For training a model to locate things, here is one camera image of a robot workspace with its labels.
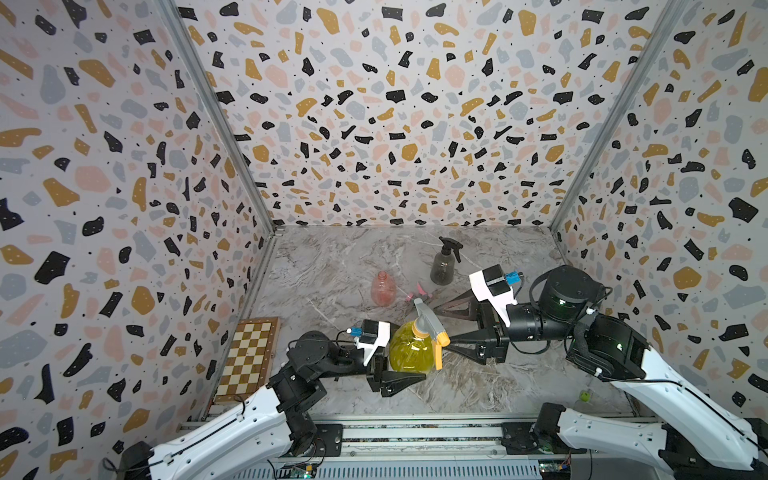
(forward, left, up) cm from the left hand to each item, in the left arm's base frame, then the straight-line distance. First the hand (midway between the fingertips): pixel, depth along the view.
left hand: (422, 358), depth 54 cm
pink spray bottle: (+37, +10, -34) cm, 51 cm away
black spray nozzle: (+41, -12, -14) cm, 45 cm away
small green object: (+1, -46, -32) cm, 56 cm away
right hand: (0, -3, +10) cm, 11 cm away
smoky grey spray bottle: (+43, -12, -30) cm, 54 cm away
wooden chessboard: (+11, +46, -30) cm, 56 cm away
